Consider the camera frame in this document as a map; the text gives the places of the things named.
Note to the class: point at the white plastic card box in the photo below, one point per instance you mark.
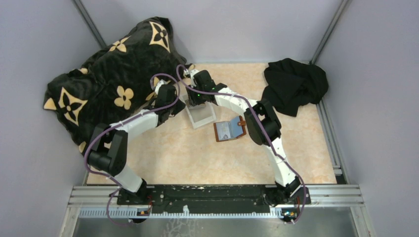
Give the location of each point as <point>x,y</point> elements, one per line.
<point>199,115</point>

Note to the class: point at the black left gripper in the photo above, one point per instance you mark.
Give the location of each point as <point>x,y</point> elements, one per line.
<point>180,104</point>

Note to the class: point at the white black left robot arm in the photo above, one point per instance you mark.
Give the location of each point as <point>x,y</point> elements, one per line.
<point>107,151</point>

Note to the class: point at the aluminium frame rail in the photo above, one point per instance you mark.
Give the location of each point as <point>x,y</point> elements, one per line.
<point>97,201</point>

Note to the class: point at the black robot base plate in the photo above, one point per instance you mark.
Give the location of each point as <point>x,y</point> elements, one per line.
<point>206,199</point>

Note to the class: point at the black crumpled cloth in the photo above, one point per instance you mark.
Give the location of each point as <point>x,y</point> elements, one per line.
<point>291,84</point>

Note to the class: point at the brown leather card holder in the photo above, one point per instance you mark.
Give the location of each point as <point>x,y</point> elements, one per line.
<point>230,130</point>

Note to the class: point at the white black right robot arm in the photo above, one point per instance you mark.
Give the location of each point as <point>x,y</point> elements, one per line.
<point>264,129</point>

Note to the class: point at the black floral plush blanket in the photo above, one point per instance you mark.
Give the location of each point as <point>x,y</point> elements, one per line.
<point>115,81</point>

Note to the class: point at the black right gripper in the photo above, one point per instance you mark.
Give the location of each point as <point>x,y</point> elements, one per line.
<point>192,100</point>

